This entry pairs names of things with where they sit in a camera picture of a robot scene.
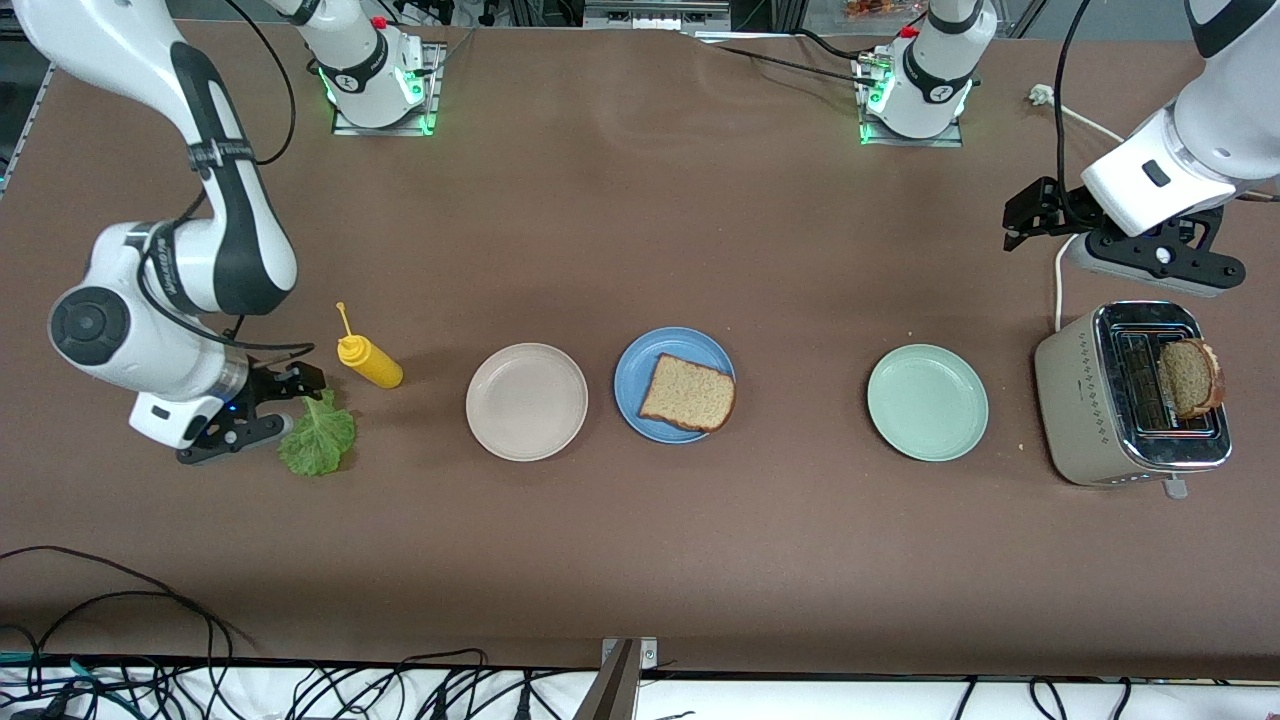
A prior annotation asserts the black cable behind arm base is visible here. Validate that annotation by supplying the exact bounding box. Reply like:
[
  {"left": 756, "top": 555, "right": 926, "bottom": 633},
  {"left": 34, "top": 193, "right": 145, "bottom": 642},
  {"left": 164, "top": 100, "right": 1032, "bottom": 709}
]
[{"left": 700, "top": 40, "right": 886, "bottom": 87}]

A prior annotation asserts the blue plate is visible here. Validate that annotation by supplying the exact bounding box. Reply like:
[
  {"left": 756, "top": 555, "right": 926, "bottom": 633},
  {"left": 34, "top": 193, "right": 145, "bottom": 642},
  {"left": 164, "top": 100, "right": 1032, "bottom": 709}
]
[{"left": 613, "top": 326, "right": 738, "bottom": 445}]

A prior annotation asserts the yellow mustard squeeze bottle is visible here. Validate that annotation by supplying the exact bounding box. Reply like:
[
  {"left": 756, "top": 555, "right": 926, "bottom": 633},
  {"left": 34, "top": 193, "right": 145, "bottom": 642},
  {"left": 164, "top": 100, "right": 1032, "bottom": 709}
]
[{"left": 335, "top": 301, "right": 405, "bottom": 390}]

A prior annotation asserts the black loose cable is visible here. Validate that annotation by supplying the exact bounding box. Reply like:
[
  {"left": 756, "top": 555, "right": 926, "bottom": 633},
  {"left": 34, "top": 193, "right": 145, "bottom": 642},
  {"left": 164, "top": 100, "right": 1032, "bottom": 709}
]
[
  {"left": 20, "top": 590, "right": 236, "bottom": 720},
  {"left": 0, "top": 545, "right": 256, "bottom": 651}
]

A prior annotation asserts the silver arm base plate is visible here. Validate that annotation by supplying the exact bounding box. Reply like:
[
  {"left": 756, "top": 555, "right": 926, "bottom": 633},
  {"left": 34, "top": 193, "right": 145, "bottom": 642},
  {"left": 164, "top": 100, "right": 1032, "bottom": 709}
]
[
  {"left": 858, "top": 55, "right": 965, "bottom": 149},
  {"left": 330, "top": 42, "right": 446, "bottom": 138}
]

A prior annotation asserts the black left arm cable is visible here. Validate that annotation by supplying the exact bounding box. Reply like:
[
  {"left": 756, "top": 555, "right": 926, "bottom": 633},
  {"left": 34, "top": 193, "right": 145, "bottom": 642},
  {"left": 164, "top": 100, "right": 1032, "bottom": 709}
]
[{"left": 1055, "top": 0, "right": 1096, "bottom": 226}]

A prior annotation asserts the green lettuce leaf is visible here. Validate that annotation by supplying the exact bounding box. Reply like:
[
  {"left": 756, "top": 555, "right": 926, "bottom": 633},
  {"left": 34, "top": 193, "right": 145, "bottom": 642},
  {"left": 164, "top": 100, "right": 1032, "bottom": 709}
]
[{"left": 277, "top": 388, "right": 358, "bottom": 478}]

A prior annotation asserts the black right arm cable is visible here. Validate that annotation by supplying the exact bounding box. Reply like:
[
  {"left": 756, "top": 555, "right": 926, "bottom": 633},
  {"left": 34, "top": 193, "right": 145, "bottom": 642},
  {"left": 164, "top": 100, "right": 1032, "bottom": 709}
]
[{"left": 140, "top": 0, "right": 316, "bottom": 356}]

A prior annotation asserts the brown toast bread slice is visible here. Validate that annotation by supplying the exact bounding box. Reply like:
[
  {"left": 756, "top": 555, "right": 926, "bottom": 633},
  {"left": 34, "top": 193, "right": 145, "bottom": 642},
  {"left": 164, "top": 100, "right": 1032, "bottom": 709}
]
[
  {"left": 638, "top": 352, "right": 738, "bottom": 434},
  {"left": 1158, "top": 338, "right": 1227, "bottom": 420}
]

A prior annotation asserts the grey metal table bracket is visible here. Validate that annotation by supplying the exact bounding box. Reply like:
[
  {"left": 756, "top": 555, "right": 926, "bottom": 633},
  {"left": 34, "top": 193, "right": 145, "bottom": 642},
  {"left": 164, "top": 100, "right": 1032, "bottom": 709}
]
[{"left": 575, "top": 637, "right": 661, "bottom": 720}]

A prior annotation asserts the white toaster power cable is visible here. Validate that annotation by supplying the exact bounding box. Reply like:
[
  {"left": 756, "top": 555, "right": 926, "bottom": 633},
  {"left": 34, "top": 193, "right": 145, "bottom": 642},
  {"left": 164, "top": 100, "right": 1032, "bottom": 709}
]
[{"left": 1030, "top": 85, "right": 1126, "bottom": 333}]

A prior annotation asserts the beige plate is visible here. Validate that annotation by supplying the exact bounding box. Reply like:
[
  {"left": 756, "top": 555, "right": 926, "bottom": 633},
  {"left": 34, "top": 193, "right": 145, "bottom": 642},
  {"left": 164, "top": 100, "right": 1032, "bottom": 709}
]
[{"left": 465, "top": 342, "right": 590, "bottom": 463}]

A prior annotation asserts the beige chrome toaster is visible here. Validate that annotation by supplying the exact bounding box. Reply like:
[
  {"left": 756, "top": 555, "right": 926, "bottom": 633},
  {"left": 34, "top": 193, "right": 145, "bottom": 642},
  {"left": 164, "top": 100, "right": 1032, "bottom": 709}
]
[{"left": 1034, "top": 300, "right": 1233, "bottom": 499}]

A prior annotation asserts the light green plate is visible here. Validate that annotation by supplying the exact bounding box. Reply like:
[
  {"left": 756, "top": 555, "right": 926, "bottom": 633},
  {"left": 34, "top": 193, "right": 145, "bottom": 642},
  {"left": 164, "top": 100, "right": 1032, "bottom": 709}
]
[{"left": 866, "top": 343, "right": 990, "bottom": 463}]

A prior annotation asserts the silver aluminium frame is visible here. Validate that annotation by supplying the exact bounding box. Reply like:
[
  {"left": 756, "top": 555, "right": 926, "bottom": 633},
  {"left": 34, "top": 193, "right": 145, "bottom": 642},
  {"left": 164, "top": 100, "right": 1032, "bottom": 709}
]
[{"left": 583, "top": 0, "right": 731, "bottom": 31}]

